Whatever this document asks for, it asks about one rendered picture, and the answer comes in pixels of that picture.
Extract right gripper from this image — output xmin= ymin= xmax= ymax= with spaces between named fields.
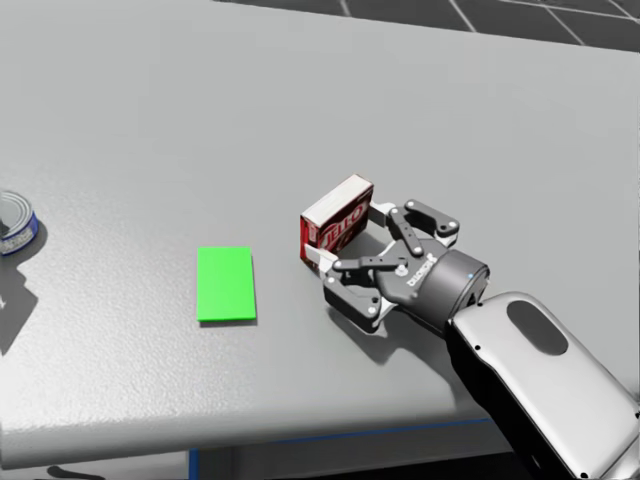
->
xmin=302 ymin=198 xmax=492 ymax=337

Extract red and white carton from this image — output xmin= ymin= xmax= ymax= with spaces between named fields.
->
xmin=299 ymin=173 xmax=376 ymax=271

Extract green pad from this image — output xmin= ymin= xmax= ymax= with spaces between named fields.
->
xmin=195 ymin=245 xmax=259 ymax=323

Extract blue flat can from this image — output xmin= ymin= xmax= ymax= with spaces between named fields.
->
xmin=0 ymin=190 xmax=41 ymax=257

